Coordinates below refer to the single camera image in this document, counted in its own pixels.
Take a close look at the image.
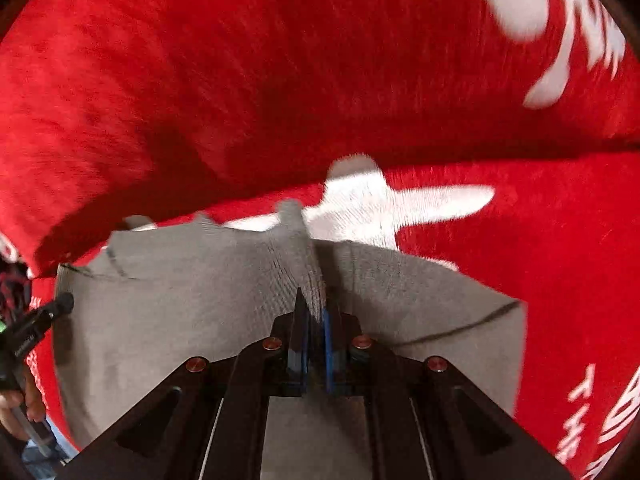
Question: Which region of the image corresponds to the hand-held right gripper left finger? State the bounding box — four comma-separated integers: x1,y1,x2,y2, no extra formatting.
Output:
57,287,311,480

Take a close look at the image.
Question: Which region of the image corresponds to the red printed blanket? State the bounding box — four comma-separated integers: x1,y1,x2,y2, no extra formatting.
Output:
0,0,640,480

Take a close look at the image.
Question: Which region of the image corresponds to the red black plaid cloth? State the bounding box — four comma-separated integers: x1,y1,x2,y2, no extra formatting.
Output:
0,257,34,328

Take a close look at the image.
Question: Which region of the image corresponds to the person's leg in jeans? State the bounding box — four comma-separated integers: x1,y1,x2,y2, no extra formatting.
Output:
20,417,81,480

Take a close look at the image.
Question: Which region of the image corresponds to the person's left hand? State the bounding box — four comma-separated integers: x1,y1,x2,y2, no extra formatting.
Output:
0,366,49,442

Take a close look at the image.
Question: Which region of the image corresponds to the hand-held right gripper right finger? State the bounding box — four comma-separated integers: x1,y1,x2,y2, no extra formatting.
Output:
320,301,574,480

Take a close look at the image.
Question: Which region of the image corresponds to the grey sweater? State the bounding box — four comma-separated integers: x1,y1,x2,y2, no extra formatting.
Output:
52,199,529,480

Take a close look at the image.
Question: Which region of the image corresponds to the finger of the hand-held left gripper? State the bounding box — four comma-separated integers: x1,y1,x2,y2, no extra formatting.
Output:
21,292,76,337

